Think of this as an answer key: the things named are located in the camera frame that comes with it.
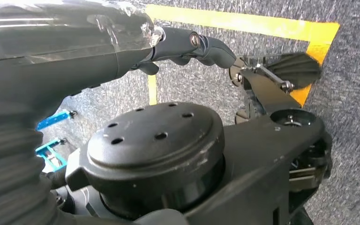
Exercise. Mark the blue metal shelf rack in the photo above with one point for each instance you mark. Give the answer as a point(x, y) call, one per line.
point(54, 119)

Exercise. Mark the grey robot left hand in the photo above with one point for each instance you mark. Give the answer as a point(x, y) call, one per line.
point(43, 62)

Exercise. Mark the yellow floor tape mark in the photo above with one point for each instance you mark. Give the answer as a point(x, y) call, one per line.
point(245, 23)

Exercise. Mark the black robot left leg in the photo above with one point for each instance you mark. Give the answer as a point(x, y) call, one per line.
point(155, 139)

